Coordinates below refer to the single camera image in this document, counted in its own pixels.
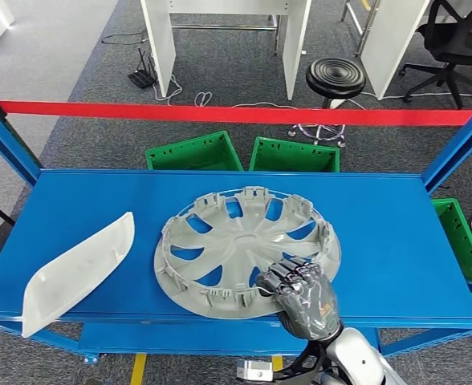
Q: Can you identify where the black floor cable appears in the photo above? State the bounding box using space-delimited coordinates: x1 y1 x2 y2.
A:
100 29 148 47

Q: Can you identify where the white desk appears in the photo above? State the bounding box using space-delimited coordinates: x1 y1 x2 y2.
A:
340 0 432 101
139 0 313 102

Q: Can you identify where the black office chair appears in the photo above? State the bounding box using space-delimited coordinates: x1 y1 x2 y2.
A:
398 0 472 110

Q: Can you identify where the green plastic crate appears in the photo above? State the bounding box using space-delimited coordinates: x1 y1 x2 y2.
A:
249 136 340 174
145 130 245 172
432 197 472 305

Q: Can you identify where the black round stool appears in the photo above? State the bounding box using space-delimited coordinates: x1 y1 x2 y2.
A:
288 57 367 148

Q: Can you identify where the white floor cable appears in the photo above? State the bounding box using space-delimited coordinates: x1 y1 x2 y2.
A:
151 74 472 111

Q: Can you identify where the black router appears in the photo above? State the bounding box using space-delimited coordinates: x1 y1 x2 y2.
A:
127 47 158 90

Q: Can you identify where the blue metal shelf rack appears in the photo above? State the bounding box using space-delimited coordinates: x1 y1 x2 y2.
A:
0 92 472 367

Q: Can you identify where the grey wheel hubcap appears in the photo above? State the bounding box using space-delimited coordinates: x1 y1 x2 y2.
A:
154 185 342 321

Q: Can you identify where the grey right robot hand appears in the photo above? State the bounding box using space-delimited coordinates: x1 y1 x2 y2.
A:
255 257 343 341

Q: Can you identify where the red barrier belt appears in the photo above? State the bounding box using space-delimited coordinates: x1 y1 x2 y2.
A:
0 99 472 128

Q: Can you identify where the white curved plastic part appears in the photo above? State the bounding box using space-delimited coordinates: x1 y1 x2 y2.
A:
21 211 136 339

